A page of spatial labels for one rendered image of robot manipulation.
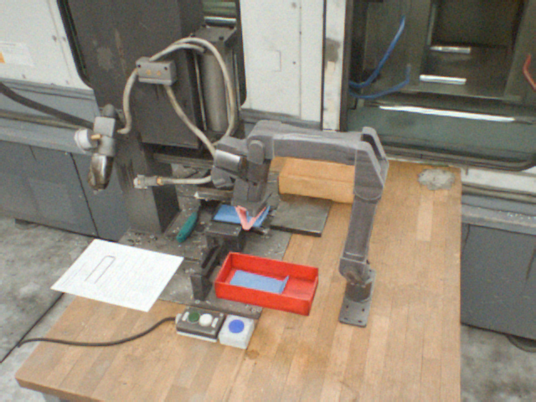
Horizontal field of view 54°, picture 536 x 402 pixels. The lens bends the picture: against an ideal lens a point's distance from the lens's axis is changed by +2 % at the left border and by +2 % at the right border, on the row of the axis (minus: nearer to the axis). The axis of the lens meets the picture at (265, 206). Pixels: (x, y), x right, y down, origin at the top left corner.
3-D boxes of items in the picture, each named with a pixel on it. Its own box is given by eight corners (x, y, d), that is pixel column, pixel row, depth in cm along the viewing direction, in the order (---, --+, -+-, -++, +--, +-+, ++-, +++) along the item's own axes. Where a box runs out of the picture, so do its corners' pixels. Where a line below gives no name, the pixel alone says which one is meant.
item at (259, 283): (280, 302, 133) (280, 294, 132) (226, 289, 138) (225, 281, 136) (289, 283, 139) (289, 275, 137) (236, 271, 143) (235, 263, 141)
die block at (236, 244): (239, 258, 148) (237, 238, 143) (207, 252, 151) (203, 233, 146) (260, 215, 163) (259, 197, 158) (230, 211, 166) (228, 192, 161)
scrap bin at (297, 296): (308, 316, 130) (308, 300, 126) (216, 297, 136) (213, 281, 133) (318, 282, 139) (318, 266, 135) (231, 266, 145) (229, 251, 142)
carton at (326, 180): (353, 206, 166) (354, 187, 161) (278, 196, 172) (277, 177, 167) (358, 184, 176) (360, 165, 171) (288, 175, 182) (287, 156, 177)
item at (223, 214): (264, 228, 145) (264, 219, 143) (213, 219, 149) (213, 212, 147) (270, 213, 150) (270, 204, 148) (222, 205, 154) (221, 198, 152)
